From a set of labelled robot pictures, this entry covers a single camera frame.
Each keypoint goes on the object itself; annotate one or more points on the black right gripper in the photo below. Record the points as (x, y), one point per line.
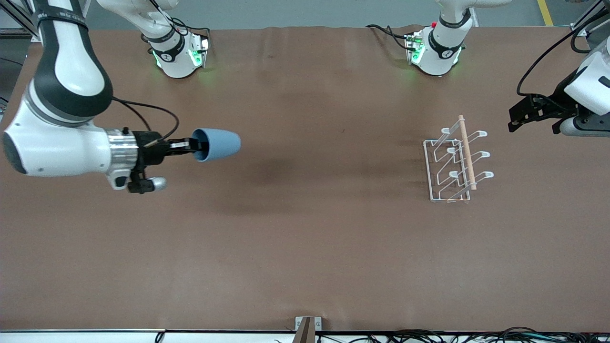
(148, 148)

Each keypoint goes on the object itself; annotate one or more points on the brown table cover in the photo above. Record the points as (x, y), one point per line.
(286, 214)

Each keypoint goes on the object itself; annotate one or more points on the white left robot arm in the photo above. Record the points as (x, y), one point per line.
(441, 52)

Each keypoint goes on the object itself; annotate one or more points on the yellow floor tape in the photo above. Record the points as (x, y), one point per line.
(544, 12)

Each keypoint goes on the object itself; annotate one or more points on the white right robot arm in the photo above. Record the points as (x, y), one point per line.
(62, 143)

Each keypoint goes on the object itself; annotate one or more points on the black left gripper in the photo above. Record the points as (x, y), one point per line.
(558, 101)

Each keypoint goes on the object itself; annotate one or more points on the blue plastic cup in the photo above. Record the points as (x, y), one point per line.
(221, 144)

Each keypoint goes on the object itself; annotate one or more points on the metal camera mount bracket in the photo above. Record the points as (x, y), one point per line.
(307, 331)

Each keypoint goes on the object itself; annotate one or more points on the aluminium frame profile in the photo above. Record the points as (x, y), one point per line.
(584, 27)
(19, 16)

